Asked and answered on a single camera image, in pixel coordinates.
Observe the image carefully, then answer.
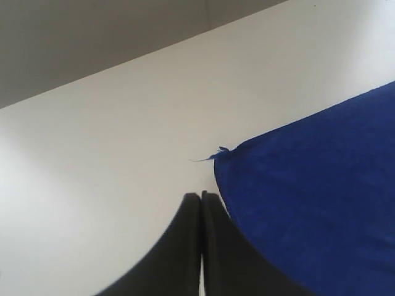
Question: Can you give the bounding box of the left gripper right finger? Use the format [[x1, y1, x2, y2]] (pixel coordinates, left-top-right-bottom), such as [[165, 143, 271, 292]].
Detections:
[[201, 191, 309, 296]]

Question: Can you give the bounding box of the blue towel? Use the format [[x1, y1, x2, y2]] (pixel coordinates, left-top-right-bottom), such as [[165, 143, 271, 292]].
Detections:
[[210, 83, 394, 295]]

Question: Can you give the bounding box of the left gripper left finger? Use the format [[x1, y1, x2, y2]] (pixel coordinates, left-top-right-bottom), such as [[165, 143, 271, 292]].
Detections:
[[99, 193, 201, 295]]

